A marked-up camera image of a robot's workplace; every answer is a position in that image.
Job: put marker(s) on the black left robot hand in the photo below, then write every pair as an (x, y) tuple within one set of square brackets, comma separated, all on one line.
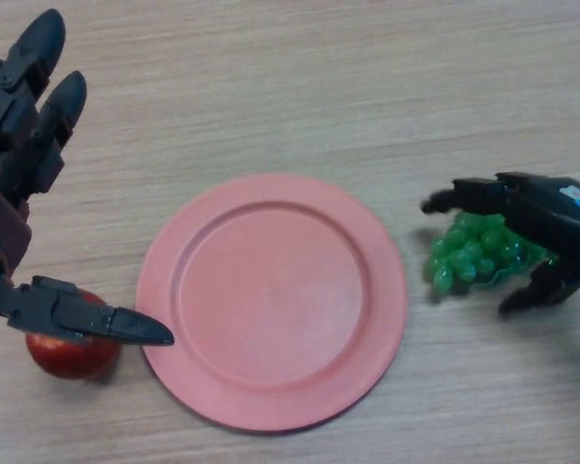
[(7, 150)]

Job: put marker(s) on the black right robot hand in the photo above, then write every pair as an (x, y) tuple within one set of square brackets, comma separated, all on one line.
[(546, 212)]

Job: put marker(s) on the red apple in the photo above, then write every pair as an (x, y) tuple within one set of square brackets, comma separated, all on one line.
[(72, 360)]

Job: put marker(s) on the pink round plate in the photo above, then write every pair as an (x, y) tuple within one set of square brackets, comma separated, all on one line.
[(275, 304)]

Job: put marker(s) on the green grape bunch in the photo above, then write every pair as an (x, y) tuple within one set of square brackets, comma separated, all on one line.
[(469, 253)]

